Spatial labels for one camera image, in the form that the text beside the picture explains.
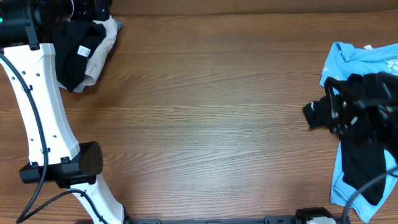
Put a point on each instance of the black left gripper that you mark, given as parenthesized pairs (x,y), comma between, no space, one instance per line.
(83,4)

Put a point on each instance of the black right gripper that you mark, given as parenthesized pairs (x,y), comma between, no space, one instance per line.
(375,111)

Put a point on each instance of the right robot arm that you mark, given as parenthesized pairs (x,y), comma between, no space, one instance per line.
(373,190)

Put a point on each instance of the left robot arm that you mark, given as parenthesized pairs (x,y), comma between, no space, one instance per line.
(46,46)

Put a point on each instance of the folded beige pants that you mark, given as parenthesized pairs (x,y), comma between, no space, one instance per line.
(81,49)

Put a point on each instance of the black printed t-shirt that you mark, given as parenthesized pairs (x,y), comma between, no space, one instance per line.
(362,162)

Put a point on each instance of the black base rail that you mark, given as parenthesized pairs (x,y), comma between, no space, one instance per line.
(266,220)

